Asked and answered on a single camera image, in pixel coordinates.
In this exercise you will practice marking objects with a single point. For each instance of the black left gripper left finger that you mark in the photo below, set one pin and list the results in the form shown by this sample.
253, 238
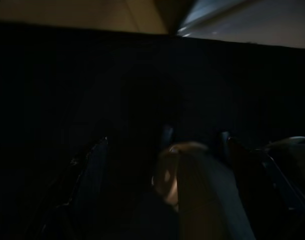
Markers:
87, 187

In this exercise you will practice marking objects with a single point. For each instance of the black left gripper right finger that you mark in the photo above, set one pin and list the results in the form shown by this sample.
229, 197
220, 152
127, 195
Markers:
267, 190

